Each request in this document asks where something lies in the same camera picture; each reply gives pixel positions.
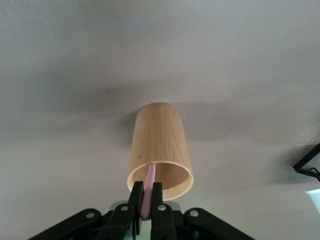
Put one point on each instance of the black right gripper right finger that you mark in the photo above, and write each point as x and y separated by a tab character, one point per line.
162	220

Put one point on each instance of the white ceramic cup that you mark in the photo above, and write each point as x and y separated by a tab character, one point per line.
315	200

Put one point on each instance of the bamboo cup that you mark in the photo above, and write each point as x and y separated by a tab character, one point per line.
157	135

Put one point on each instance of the pink chopstick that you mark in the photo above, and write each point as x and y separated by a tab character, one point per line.
150	180

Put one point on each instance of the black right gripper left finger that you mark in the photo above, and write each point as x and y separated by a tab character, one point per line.
125	220

